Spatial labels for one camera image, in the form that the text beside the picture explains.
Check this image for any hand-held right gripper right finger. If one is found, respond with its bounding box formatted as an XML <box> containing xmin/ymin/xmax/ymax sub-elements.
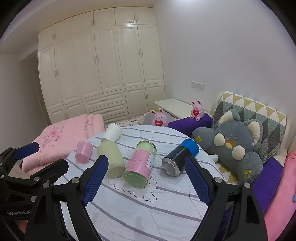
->
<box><xmin>184</xmin><ymin>156</ymin><xmax>269</xmax><ymax>241</ymax></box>

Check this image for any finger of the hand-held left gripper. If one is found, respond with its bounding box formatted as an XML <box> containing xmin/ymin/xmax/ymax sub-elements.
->
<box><xmin>0</xmin><ymin>142</ymin><xmax>41</xmax><ymax>168</ymax></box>
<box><xmin>6</xmin><ymin>158</ymin><xmax>70</xmax><ymax>189</ymax></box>

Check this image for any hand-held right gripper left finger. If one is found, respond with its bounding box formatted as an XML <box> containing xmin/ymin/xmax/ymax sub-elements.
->
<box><xmin>24</xmin><ymin>155</ymin><xmax>110</xmax><ymax>241</ymax></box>

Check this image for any pink and green cup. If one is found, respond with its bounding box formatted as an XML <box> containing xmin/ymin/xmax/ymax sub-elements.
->
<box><xmin>122</xmin><ymin>140</ymin><xmax>157</xmax><ymax>188</ymax></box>

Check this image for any small pink cup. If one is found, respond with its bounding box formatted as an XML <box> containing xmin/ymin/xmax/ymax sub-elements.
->
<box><xmin>75</xmin><ymin>141</ymin><xmax>93</xmax><ymax>163</ymax></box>

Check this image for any pale green cup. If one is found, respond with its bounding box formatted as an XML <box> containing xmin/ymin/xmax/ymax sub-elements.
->
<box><xmin>97</xmin><ymin>141</ymin><xmax>125</xmax><ymax>178</ymax></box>

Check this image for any black cup with blue band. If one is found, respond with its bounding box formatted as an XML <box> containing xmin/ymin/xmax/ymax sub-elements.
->
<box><xmin>161</xmin><ymin>139</ymin><xmax>200</xmax><ymax>177</ymax></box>

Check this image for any white paper cup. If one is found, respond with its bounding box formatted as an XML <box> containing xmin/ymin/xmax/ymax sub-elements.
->
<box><xmin>101</xmin><ymin>123</ymin><xmax>122</xmax><ymax>143</ymax></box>

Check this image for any pink embroidered quilt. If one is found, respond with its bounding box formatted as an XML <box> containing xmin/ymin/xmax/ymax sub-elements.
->
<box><xmin>22</xmin><ymin>113</ymin><xmax>105</xmax><ymax>173</ymax></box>

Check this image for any striped white tablecloth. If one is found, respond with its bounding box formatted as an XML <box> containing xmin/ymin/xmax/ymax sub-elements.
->
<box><xmin>54</xmin><ymin>125</ymin><xmax>232</xmax><ymax>241</ymax></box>

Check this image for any grey plush toy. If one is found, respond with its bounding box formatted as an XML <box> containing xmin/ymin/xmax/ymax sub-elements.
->
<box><xmin>191</xmin><ymin>109</ymin><xmax>264</xmax><ymax>184</ymax></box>

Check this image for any purple bolster pillow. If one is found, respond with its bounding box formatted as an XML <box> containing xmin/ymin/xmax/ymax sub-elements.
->
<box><xmin>167</xmin><ymin>113</ymin><xmax>213</xmax><ymax>131</ymax></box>

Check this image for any patterned bed sheet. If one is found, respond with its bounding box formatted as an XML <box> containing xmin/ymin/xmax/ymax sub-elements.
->
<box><xmin>104</xmin><ymin>113</ymin><xmax>151</xmax><ymax>127</ymax></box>

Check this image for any purple bed sheet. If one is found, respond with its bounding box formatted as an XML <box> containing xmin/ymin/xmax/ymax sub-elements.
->
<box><xmin>217</xmin><ymin>158</ymin><xmax>287</xmax><ymax>241</ymax></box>

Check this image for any pink bunny toy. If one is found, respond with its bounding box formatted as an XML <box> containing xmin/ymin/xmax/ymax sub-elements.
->
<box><xmin>190</xmin><ymin>100</ymin><xmax>204</xmax><ymax>122</ymax></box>
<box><xmin>150</xmin><ymin>109</ymin><xmax>169</xmax><ymax>127</ymax></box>

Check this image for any white nightstand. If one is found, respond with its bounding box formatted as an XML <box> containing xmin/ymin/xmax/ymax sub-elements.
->
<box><xmin>153</xmin><ymin>98</ymin><xmax>212</xmax><ymax>120</ymax></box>

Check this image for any pink fleece blanket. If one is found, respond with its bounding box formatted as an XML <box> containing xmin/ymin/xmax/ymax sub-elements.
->
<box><xmin>264</xmin><ymin>152</ymin><xmax>296</xmax><ymax>241</ymax></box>

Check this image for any triangle patterned quilted cushion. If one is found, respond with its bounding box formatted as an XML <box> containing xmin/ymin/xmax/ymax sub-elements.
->
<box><xmin>211</xmin><ymin>91</ymin><xmax>288</xmax><ymax>163</ymax></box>

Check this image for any cream wardrobe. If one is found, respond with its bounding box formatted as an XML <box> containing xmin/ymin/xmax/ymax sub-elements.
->
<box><xmin>37</xmin><ymin>7</ymin><xmax>166</xmax><ymax>126</ymax></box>

